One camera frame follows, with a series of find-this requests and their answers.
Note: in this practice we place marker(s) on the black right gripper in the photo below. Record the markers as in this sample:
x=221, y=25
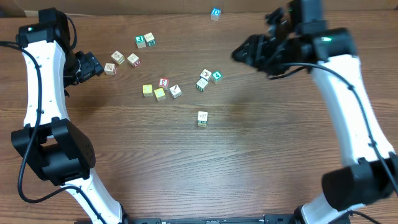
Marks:
x=256, y=49

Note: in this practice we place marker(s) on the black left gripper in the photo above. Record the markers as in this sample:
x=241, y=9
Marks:
x=91, y=65

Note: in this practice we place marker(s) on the white green wooden block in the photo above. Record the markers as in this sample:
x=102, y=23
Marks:
x=202, y=119

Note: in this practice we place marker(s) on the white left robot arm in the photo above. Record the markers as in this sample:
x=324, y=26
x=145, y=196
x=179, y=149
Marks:
x=49, y=143

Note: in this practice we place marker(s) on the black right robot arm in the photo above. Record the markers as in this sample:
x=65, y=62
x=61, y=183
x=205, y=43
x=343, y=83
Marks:
x=299, y=38

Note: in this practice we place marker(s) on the tan red picture block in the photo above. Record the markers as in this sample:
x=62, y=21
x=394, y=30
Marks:
x=110, y=69

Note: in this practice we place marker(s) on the white red picture block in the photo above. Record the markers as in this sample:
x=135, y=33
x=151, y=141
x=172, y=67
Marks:
x=133, y=60

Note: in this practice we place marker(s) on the green J wooden block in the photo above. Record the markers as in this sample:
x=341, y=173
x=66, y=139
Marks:
x=140, y=41

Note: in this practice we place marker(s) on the yellow block left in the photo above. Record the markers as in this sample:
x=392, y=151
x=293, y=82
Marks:
x=147, y=90

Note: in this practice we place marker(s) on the yellow block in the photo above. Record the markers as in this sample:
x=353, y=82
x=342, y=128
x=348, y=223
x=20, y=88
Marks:
x=147, y=90
x=160, y=94

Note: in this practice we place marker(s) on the green R wooden block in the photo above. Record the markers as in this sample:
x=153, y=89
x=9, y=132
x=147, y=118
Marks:
x=149, y=39

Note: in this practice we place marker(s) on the green number four block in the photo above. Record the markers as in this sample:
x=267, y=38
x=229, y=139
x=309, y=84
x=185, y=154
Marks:
x=216, y=77

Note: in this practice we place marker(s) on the blue letter block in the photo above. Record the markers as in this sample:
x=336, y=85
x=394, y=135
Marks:
x=215, y=14

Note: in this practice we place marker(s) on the yellow block right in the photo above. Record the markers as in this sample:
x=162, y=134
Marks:
x=160, y=94

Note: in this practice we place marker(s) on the red number three block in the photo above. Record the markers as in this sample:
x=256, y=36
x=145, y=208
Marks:
x=164, y=83

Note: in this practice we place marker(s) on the white animal picture block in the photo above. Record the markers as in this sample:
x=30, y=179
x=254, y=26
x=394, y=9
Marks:
x=206, y=75

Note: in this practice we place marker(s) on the white green grid block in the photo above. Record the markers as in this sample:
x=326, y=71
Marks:
x=201, y=84

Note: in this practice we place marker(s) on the white pencil picture block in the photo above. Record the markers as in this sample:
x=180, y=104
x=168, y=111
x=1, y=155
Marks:
x=175, y=91

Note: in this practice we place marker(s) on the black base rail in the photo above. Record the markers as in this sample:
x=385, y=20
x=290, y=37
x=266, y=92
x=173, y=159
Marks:
x=211, y=220

